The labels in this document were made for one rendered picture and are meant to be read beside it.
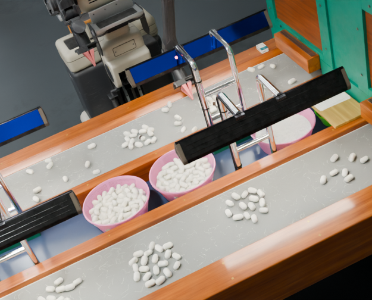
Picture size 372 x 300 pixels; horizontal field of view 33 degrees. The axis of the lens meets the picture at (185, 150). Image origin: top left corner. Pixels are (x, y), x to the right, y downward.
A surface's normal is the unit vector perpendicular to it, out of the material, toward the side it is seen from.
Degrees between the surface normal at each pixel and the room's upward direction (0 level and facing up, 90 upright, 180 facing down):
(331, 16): 90
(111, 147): 0
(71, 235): 0
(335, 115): 0
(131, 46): 98
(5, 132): 58
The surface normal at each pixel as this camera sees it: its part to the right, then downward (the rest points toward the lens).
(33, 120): 0.17, 0.04
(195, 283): -0.25, -0.75
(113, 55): 0.44, 0.59
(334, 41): -0.90, 0.41
